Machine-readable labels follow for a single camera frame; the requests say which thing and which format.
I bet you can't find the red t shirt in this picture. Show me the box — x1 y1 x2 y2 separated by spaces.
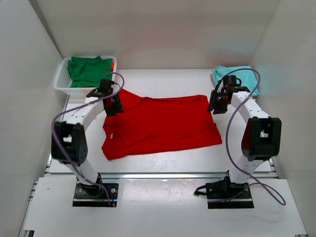
101 89 222 160

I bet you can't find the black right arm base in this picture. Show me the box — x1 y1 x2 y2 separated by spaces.
193 174 254 209

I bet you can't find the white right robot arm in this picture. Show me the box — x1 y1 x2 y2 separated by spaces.
207 75 282 185

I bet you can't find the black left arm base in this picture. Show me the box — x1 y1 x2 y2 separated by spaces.
72 177 119 208

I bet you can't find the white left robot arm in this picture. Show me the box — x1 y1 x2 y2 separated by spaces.
51 79 123 189

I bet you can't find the folded pink t shirt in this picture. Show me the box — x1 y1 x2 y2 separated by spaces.
210 74 216 88

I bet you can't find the green t shirt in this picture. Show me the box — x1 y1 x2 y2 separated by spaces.
67 56 113 88

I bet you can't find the white plastic basket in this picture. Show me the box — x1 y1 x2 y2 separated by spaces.
53 55 117 96

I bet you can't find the folded teal t shirt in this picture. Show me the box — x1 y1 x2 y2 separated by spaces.
212 66 257 91

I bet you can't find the aluminium table rail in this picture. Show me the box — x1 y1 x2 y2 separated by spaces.
44 172 278 179

